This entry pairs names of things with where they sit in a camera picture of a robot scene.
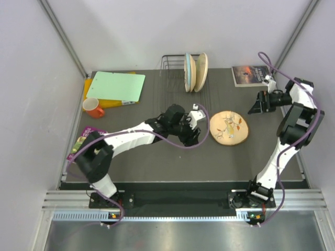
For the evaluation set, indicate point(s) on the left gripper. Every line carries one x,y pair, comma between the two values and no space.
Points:
187,139

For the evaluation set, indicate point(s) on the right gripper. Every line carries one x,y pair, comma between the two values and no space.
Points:
259,107

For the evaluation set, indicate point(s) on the black wire dish rack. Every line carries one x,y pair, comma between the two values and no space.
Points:
171,85

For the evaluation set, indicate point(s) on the bird plate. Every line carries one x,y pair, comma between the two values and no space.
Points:
228,128
192,71

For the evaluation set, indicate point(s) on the blue and white plate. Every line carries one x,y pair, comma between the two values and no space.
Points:
187,72

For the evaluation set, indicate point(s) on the cream plate with sprig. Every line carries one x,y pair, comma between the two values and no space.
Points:
201,71

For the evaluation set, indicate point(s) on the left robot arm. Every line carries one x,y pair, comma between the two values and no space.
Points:
97,151

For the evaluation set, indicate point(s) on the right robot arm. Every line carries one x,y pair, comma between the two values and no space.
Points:
296,130

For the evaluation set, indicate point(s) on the dark paperback book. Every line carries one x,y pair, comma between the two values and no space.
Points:
249,76

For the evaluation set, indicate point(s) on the green paper folder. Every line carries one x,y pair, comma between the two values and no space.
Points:
116,86

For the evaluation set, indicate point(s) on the yellow folder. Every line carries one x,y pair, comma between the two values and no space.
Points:
103,102

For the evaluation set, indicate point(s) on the orange mug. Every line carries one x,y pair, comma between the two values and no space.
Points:
93,108

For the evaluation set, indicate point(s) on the purple treehouse book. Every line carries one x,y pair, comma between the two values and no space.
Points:
81,138

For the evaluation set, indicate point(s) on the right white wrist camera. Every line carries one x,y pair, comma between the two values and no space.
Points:
270,82

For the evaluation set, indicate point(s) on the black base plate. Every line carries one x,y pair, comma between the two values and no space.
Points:
231,199

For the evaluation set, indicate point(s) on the aluminium front rail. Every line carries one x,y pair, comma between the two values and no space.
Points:
294,199

